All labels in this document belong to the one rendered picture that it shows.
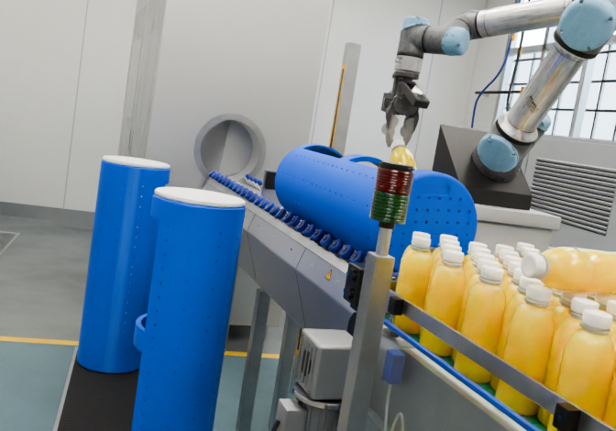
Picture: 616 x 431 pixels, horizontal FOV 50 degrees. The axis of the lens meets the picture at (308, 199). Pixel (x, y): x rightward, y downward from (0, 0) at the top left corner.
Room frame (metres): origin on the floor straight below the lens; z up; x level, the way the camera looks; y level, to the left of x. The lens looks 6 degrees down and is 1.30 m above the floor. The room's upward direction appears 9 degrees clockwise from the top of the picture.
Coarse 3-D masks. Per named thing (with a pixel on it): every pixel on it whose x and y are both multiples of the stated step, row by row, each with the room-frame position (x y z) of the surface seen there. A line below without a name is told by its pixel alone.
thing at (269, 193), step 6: (264, 174) 2.86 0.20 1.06; (270, 174) 2.84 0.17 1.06; (264, 180) 2.85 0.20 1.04; (270, 180) 2.84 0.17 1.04; (264, 186) 2.85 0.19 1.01; (270, 186) 2.85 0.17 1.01; (264, 192) 2.85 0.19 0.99; (270, 192) 2.86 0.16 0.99; (264, 198) 2.86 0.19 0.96; (270, 198) 2.87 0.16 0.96; (276, 198) 2.87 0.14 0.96; (276, 204) 2.88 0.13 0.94
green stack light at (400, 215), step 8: (376, 192) 1.13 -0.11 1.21; (376, 200) 1.13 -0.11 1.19; (384, 200) 1.12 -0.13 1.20; (392, 200) 1.11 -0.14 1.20; (400, 200) 1.12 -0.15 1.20; (408, 200) 1.13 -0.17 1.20; (376, 208) 1.12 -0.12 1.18; (384, 208) 1.12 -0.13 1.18; (392, 208) 1.11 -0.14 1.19; (400, 208) 1.12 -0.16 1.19; (376, 216) 1.12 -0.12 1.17; (384, 216) 1.11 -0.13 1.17; (392, 216) 1.11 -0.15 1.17; (400, 216) 1.12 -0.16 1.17; (400, 224) 1.12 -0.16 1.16
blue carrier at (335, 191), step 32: (288, 160) 2.38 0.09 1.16; (320, 160) 2.16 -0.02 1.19; (352, 160) 2.03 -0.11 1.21; (288, 192) 2.29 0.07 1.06; (320, 192) 2.01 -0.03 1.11; (352, 192) 1.82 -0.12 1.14; (416, 192) 1.65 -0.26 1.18; (448, 192) 1.69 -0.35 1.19; (320, 224) 2.05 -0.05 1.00; (352, 224) 1.78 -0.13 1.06; (416, 224) 1.66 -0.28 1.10; (448, 224) 1.69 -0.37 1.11
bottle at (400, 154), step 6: (396, 150) 1.85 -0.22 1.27; (402, 150) 1.84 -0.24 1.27; (408, 150) 1.85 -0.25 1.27; (390, 156) 1.85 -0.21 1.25; (396, 156) 1.83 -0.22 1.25; (402, 156) 1.82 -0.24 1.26; (408, 156) 1.83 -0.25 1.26; (396, 162) 1.82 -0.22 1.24; (402, 162) 1.81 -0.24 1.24; (408, 162) 1.81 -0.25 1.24; (414, 162) 1.83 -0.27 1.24; (414, 168) 1.81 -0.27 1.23
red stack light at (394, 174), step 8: (384, 168) 1.13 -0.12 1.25; (376, 176) 1.14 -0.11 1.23; (384, 176) 1.12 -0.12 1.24; (392, 176) 1.11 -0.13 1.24; (400, 176) 1.11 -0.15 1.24; (408, 176) 1.12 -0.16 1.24; (376, 184) 1.13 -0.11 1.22; (384, 184) 1.12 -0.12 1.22; (392, 184) 1.11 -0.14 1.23; (400, 184) 1.11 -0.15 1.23; (408, 184) 1.12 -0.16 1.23; (384, 192) 1.12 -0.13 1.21; (392, 192) 1.11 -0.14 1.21; (400, 192) 1.11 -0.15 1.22; (408, 192) 1.13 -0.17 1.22
